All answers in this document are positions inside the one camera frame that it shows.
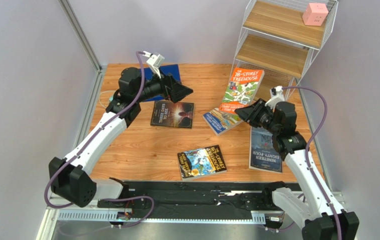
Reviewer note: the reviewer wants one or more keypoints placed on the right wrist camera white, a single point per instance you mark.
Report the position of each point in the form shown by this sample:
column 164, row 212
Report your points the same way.
column 276, row 96

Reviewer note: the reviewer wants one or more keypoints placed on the Three Days To See book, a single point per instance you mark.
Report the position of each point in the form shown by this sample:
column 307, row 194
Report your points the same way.
column 174, row 115

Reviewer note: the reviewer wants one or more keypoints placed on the pink cube power socket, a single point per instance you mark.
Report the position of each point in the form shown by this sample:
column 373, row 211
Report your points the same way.
column 315, row 14

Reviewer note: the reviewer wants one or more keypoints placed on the blue 91-Storey Treehouse book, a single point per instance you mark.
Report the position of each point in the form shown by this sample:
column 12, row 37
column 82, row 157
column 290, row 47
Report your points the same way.
column 221, row 122

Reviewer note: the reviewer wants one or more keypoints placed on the orange 78-Storey Treehouse book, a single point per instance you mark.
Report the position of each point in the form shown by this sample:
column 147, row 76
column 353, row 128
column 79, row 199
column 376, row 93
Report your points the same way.
column 242, row 87

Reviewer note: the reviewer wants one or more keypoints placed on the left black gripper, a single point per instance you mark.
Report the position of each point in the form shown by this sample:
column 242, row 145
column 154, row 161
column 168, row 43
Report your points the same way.
column 172, row 89

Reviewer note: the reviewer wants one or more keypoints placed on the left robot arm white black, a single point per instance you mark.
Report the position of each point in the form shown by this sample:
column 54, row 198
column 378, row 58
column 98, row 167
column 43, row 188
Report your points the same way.
column 70, row 175

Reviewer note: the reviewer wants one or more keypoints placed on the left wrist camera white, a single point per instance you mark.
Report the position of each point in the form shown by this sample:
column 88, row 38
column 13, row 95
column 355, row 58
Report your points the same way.
column 154, row 62

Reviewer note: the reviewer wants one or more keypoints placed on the Nineteen Eighty-Four book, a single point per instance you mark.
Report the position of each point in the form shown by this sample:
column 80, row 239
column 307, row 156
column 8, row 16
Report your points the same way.
column 262, row 155

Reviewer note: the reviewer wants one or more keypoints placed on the white wire wooden shelf rack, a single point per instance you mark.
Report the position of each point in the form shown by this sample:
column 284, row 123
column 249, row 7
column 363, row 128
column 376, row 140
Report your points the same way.
column 274, row 38

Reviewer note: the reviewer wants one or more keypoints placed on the teal charger with white cable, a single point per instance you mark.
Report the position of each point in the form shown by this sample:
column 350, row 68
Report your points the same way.
column 105, row 97

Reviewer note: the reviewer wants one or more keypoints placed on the black 169-Storey Treehouse book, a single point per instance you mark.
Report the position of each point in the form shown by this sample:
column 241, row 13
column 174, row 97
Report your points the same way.
column 201, row 162

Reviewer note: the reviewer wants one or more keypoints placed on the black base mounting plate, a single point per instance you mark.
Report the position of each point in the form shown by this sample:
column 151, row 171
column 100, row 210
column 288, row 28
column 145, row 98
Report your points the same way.
column 181, row 200

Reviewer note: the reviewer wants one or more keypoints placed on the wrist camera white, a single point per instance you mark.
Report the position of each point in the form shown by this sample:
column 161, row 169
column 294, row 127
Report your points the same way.
column 154, row 62
column 276, row 96

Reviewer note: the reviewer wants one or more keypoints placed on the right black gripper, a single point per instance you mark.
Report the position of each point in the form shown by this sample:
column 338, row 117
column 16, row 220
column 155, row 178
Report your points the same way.
column 258, row 114

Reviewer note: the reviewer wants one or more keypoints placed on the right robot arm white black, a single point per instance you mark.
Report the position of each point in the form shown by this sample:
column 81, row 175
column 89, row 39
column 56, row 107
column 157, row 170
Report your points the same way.
column 321, row 216

